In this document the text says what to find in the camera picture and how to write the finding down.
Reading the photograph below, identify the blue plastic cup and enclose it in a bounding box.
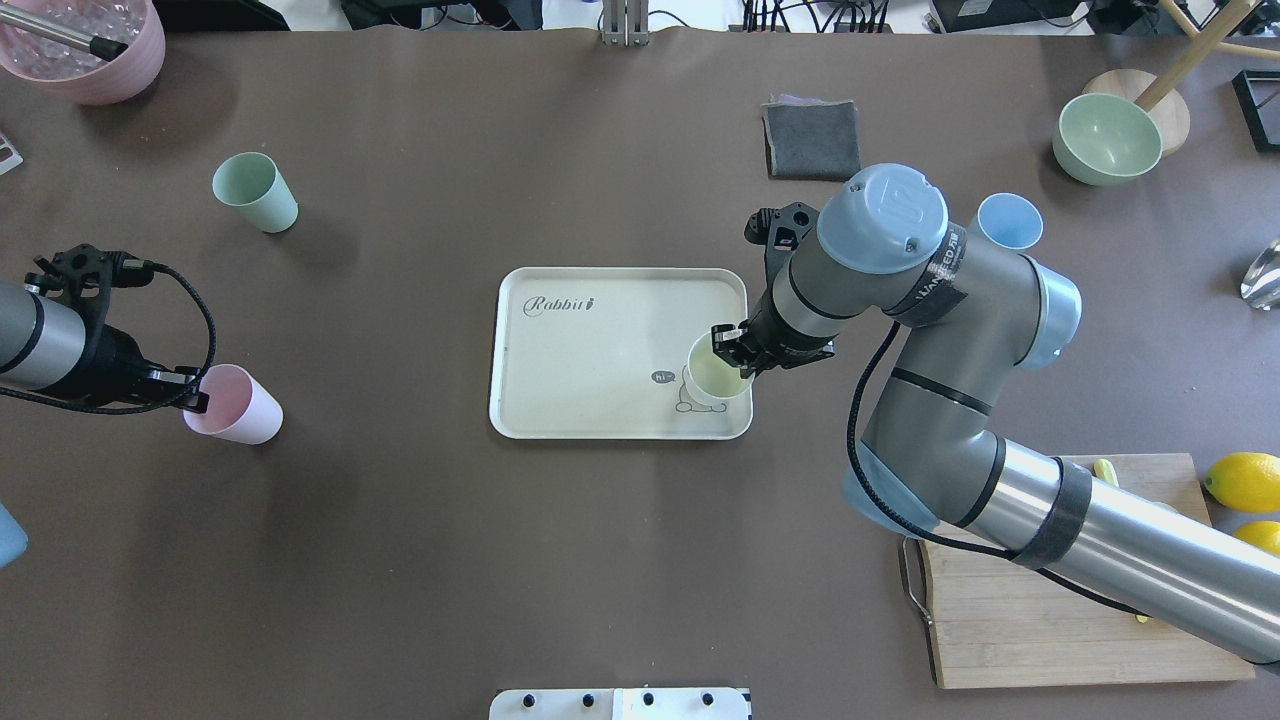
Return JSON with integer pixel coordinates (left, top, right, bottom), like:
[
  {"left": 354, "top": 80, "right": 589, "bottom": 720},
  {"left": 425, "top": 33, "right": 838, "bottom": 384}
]
[{"left": 966, "top": 192, "right": 1044, "bottom": 251}]

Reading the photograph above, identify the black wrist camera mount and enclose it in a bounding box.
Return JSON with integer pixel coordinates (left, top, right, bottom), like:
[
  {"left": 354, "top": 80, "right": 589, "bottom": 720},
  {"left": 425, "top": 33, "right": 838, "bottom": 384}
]
[{"left": 744, "top": 202, "right": 819, "bottom": 286}]

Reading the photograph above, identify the wine glass rack tray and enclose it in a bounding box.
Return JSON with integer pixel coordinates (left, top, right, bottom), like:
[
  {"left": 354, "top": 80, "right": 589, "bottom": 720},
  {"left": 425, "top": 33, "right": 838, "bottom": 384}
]
[{"left": 1231, "top": 70, "right": 1279, "bottom": 152}]

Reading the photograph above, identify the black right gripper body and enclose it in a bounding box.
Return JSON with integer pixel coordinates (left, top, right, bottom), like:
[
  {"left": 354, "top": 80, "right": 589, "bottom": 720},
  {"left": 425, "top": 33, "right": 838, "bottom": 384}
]
[{"left": 744, "top": 292, "right": 835, "bottom": 373}]

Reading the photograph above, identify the grey folded cloth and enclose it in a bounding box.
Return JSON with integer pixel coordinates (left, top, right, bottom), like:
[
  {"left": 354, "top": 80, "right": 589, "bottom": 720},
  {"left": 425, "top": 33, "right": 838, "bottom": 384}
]
[{"left": 762, "top": 95, "right": 863, "bottom": 182}]

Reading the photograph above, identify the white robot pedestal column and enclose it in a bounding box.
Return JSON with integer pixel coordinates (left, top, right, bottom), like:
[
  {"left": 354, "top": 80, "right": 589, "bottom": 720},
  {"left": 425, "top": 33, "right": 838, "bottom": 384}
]
[{"left": 488, "top": 685, "right": 753, "bottom": 719}]

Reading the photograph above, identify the green plastic cup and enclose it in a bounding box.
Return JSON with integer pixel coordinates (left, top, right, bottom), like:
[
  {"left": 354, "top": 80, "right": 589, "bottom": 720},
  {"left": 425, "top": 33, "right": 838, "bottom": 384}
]
[{"left": 211, "top": 152, "right": 300, "bottom": 233}]

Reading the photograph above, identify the cream plastic cup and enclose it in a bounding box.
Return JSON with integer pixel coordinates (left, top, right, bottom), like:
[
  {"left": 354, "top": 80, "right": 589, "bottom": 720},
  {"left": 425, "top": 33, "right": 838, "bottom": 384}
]
[{"left": 684, "top": 331, "right": 754, "bottom": 407}]

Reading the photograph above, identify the whole yellow lemon right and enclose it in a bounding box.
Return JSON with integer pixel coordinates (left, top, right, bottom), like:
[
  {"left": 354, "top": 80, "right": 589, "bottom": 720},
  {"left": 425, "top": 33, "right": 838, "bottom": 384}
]
[{"left": 1203, "top": 452, "right": 1279, "bottom": 514}]

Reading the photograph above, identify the pink bowl with ice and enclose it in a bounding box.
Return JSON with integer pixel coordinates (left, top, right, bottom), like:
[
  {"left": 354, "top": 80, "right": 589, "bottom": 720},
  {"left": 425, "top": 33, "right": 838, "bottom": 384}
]
[{"left": 1, "top": 1, "right": 166, "bottom": 105}]

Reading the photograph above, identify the clear glass mug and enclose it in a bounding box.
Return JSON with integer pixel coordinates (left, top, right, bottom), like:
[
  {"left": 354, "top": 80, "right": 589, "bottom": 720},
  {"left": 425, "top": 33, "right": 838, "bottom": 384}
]
[{"left": 1239, "top": 237, "right": 1280, "bottom": 311}]

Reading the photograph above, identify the white wire rack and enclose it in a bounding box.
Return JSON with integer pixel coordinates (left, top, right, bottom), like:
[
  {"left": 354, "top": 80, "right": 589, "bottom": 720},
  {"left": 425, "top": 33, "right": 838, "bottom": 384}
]
[{"left": 0, "top": 135, "right": 24, "bottom": 176}]

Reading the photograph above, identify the pink plastic cup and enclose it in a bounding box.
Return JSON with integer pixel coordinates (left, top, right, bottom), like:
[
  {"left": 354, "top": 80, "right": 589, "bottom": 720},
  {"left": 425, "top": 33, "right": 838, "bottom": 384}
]
[{"left": 183, "top": 364, "right": 284, "bottom": 445}]

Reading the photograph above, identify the yellow plastic knife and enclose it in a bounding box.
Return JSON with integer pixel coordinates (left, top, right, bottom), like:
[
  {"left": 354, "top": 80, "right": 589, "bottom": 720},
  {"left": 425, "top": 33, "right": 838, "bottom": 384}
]
[{"left": 1093, "top": 457, "right": 1119, "bottom": 487}]

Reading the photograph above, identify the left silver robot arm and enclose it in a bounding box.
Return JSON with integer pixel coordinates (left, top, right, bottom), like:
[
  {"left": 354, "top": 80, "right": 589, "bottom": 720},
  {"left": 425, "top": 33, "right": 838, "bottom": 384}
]
[{"left": 1, "top": 283, "right": 173, "bottom": 407}]

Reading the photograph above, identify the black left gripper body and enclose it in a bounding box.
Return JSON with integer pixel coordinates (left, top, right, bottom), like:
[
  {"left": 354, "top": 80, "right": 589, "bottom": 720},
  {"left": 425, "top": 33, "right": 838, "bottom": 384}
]
[{"left": 74, "top": 322, "right": 161, "bottom": 405}]

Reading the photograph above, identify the green bowl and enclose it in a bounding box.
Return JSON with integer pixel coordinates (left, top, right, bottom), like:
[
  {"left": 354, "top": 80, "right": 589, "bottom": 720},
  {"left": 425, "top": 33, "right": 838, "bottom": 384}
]
[{"left": 1052, "top": 94, "right": 1164, "bottom": 187}]

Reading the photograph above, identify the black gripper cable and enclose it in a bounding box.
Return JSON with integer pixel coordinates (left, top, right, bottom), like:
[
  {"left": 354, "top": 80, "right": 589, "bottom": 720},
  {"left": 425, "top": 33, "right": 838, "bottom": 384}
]
[{"left": 846, "top": 320, "right": 1151, "bottom": 615}]

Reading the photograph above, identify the wooden mug tree stand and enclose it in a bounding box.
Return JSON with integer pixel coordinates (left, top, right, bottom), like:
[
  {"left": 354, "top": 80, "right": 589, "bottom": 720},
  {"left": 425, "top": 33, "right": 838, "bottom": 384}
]
[{"left": 1083, "top": 1, "right": 1277, "bottom": 158}]

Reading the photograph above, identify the cream rabbit tray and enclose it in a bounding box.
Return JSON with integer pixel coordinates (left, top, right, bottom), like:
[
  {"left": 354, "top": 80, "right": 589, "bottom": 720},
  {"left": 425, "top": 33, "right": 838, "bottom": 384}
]
[{"left": 489, "top": 266, "right": 753, "bottom": 439}]

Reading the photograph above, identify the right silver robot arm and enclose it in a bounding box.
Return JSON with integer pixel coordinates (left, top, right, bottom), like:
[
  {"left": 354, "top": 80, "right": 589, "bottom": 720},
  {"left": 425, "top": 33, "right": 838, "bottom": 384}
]
[{"left": 712, "top": 163, "right": 1279, "bottom": 673}]

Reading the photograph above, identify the whole yellow lemon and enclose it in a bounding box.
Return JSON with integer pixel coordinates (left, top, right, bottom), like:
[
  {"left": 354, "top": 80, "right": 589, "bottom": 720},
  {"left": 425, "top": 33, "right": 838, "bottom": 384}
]
[
  {"left": 1203, "top": 452, "right": 1279, "bottom": 514},
  {"left": 1231, "top": 520, "right": 1280, "bottom": 556}
]

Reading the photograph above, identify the aluminium frame post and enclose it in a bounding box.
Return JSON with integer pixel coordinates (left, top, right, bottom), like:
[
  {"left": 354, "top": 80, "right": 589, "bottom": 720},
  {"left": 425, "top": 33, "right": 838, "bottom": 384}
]
[{"left": 600, "top": 0, "right": 650, "bottom": 47}]

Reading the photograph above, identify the whole yellow lemon left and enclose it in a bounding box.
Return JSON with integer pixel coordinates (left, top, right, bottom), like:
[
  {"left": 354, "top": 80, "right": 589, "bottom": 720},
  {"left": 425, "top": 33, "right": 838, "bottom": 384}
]
[{"left": 1231, "top": 520, "right": 1280, "bottom": 556}]

